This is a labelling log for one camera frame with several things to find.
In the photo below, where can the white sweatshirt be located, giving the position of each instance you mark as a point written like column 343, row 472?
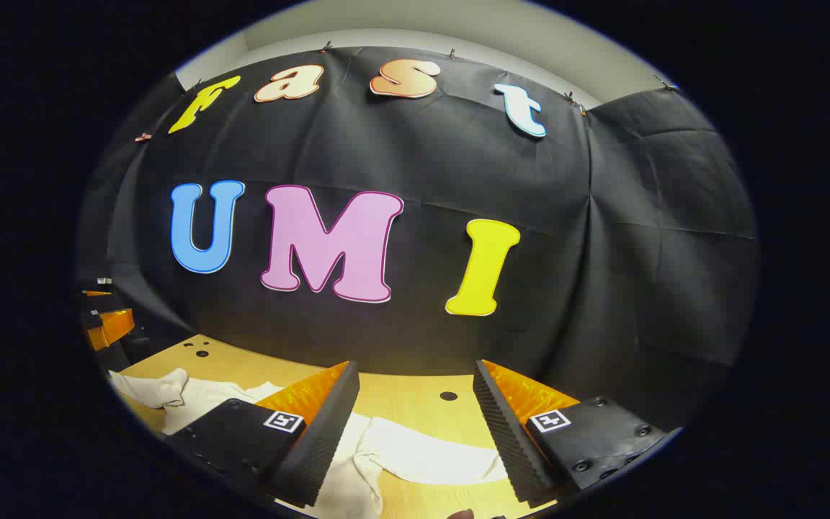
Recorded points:
column 422, row 454

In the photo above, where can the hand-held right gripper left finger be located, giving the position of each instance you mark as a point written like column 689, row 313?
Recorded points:
column 328, row 432

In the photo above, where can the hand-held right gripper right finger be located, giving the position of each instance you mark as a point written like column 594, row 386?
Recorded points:
column 505, row 440

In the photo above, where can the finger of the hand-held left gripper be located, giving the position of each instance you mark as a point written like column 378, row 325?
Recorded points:
column 109, row 328
column 96, row 293

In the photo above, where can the black backdrop cloth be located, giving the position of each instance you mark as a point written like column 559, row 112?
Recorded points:
column 422, row 144

